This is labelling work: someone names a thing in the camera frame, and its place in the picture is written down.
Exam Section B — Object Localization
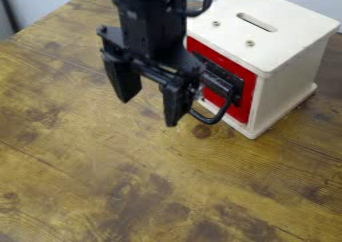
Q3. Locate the red wooden drawer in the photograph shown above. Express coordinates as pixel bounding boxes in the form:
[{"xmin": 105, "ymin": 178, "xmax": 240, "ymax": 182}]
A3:
[{"xmin": 186, "ymin": 36, "xmax": 256, "ymax": 124}]

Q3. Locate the black metal drawer handle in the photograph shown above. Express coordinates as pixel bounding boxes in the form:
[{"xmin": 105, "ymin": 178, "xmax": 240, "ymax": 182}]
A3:
[{"xmin": 189, "ymin": 52, "xmax": 244, "ymax": 125}]

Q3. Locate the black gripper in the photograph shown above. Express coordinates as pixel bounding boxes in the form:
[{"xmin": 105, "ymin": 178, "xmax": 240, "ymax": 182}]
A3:
[{"xmin": 97, "ymin": 0, "xmax": 205, "ymax": 127}]

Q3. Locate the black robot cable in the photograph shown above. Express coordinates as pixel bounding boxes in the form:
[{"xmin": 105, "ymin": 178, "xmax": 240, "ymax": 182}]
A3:
[{"xmin": 178, "ymin": 0, "xmax": 213, "ymax": 18}]

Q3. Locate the dark pole at left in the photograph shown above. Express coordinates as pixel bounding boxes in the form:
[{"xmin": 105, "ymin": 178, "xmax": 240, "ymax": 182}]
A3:
[{"xmin": 1, "ymin": 0, "xmax": 20, "ymax": 33}]

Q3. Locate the white wooden box cabinet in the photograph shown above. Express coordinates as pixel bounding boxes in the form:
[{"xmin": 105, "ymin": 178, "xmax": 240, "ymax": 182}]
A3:
[{"xmin": 186, "ymin": 0, "xmax": 339, "ymax": 139}]

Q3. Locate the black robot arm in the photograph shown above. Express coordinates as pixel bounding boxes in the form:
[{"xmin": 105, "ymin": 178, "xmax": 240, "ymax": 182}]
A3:
[{"xmin": 97, "ymin": 0, "xmax": 203, "ymax": 127}]

